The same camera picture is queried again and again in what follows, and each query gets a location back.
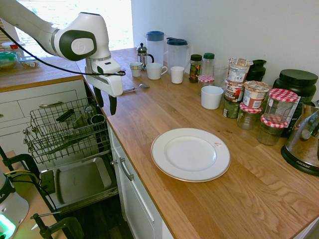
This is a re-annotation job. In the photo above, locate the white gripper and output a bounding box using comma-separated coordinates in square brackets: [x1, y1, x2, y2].
[85, 57, 124, 116]

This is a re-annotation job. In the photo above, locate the silver metal spoon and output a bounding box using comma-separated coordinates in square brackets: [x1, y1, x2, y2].
[123, 83, 151, 94]

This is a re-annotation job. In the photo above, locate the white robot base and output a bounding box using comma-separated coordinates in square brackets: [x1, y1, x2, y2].
[0, 168, 30, 239]

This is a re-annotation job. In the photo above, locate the open dishwasher door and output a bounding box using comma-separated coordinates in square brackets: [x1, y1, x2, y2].
[39, 156, 120, 215]

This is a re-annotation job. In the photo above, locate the clear glass jar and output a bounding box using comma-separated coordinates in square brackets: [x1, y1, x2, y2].
[84, 105, 96, 118]

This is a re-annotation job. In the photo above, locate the dark blue mug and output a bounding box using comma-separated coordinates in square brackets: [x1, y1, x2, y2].
[90, 114, 106, 125]

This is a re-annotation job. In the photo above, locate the black plastic utensil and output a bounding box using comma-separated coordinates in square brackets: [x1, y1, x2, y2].
[55, 109, 76, 123]

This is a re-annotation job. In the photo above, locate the small patterned white mug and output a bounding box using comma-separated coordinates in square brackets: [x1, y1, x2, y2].
[129, 61, 144, 78]

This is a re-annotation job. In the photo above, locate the glass French press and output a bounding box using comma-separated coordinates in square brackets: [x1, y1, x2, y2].
[136, 42, 155, 72]

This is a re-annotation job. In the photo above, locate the tall blue-lidded plastic pitcher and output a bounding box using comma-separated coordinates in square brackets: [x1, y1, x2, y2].
[145, 30, 165, 66]

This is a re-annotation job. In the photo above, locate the small plain white cup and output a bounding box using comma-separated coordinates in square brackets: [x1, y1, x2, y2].
[170, 66, 185, 85]

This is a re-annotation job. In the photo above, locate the white drawer cabinet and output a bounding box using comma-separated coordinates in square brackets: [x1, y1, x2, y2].
[0, 79, 88, 160]

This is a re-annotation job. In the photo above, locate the wide dark-lidded plastic pitcher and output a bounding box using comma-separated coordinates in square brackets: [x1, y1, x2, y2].
[166, 37, 191, 74]

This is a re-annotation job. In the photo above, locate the clear glass food container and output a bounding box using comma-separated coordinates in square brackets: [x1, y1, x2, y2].
[19, 56, 40, 69]

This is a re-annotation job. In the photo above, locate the black-lidded spice jar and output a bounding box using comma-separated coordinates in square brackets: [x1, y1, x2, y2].
[188, 54, 203, 84]

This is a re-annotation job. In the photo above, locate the large black C-clamp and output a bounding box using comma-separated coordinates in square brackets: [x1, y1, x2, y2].
[0, 146, 66, 225]

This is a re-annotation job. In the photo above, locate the white gold-rimmed dinner plate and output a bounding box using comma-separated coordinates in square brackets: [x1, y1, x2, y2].
[150, 127, 231, 183]

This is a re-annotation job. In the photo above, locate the small checkered-lid glass jar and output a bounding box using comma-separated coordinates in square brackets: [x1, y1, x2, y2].
[197, 75, 215, 97]

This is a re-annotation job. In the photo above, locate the white cabinet under counter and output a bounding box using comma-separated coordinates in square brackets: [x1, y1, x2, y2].
[107, 121, 176, 239]

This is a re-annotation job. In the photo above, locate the large plain white cup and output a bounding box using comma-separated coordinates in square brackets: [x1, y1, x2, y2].
[200, 85, 224, 111]

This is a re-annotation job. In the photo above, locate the green-lidded food container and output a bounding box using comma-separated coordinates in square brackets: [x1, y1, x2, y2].
[0, 51, 18, 71]

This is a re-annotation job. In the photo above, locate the white red-label jar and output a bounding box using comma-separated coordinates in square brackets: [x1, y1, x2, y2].
[0, 41, 26, 58]

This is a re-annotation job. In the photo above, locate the green-lidded spice jar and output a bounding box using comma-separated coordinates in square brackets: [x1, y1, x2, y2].
[202, 52, 216, 77]

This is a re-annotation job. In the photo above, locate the clear drinking glass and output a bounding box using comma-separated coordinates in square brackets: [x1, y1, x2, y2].
[212, 64, 229, 88]

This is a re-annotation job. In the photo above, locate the green food tub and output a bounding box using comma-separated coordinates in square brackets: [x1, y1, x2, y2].
[222, 95, 241, 119]

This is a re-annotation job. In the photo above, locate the dark-label yogurt tub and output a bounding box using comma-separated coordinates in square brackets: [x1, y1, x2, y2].
[224, 79, 245, 103]

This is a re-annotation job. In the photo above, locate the small black C-clamp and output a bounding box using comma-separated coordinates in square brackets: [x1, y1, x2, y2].
[30, 211, 85, 239]

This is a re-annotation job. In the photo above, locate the white-label yogurt tub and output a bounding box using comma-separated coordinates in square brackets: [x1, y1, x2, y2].
[227, 57, 254, 84]

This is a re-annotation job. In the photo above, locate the medium checkered-lid glass jar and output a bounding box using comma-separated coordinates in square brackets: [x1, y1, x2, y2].
[236, 102, 264, 131]

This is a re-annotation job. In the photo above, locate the red-label yogurt tub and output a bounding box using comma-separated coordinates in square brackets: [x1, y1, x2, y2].
[242, 80, 272, 109]

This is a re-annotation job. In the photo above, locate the black pot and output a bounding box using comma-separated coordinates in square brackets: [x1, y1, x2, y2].
[246, 59, 268, 83]

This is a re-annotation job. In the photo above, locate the wide checkered-lid glass jar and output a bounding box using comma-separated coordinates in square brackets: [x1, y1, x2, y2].
[256, 115, 289, 146]

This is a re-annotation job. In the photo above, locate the large checkered-lid glass jar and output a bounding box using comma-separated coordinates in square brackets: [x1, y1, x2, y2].
[263, 88, 299, 124]

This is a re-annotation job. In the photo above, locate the large black powder tub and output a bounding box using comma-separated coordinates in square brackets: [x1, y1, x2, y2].
[272, 69, 319, 138]

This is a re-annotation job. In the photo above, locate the stainless steel electric kettle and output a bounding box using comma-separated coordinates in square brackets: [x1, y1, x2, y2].
[280, 99, 319, 177]

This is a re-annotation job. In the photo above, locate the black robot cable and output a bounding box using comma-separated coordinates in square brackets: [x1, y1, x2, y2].
[0, 26, 127, 77]

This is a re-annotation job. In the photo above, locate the metal drawer handle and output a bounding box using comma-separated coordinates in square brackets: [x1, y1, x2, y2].
[39, 100, 64, 109]

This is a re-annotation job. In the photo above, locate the white mug with handle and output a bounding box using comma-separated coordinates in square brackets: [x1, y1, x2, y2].
[146, 62, 168, 81]

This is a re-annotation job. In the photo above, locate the grey wire dishwasher rack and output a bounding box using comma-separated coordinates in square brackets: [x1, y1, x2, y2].
[23, 97, 111, 165]

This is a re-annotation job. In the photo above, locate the metal cabinet door handle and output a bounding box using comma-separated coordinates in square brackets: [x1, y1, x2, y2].
[110, 157, 136, 182]

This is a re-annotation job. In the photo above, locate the yellow cable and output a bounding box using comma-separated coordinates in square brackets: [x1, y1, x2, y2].
[4, 168, 42, 186]

